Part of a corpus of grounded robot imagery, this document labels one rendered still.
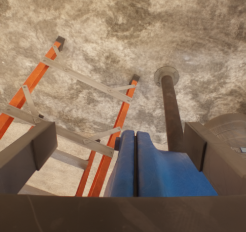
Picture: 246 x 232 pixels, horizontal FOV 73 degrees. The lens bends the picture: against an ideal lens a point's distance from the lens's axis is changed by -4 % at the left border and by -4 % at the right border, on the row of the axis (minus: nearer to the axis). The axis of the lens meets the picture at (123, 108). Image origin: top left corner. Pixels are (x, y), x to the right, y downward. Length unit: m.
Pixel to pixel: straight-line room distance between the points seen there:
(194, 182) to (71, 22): 0.87
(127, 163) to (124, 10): 0.75
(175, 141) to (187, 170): 0.32
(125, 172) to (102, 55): 0.81
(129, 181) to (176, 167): 0.10
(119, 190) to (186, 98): 0.95
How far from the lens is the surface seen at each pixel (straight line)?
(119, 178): 0.21
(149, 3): 0.88
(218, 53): 1.00
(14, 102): 0.71
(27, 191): 0.96
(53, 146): 0.17
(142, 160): 0.26
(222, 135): 1.14
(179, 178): 0.26
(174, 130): 0.63
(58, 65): 0.85
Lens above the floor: 0.87
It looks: 50 degrees down
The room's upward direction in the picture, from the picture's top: 169 degrees counter-clockwise
